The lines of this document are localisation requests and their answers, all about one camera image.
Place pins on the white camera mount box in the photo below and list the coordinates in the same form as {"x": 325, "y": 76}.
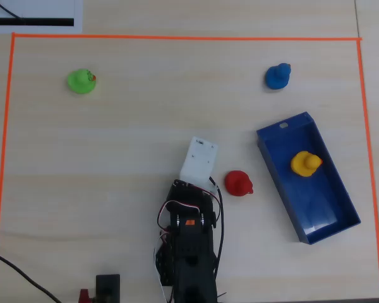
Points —
{"x": 199, "y": 161}

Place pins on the blue rubber duck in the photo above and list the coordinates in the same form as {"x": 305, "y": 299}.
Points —
{"x": 278, "y": 77}

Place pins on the long orange tape strip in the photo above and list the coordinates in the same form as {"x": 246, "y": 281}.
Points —
{"x": 189, "y": 38}

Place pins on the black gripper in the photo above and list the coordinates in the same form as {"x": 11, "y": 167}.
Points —
{"x": 180, "y": 188}

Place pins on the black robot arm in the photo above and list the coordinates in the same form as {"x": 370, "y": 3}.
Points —
{"x": 192, "y": 259}

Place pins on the paper with black bar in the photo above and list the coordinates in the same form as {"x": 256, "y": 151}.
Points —
{"x": 34, "y": 15}

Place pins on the green rubber duck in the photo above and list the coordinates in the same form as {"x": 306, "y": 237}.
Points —
{"x": 80, "y": 81}

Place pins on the yellow rubber duck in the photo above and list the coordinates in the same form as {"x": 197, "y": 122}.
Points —
{"x": 304, "y": 163}

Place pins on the red rubber duck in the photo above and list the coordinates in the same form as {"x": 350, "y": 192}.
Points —
{"x": 238, "y": 183}

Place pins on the blue plastic box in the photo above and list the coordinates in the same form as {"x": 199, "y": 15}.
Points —
{"x": 316, "y": 202}

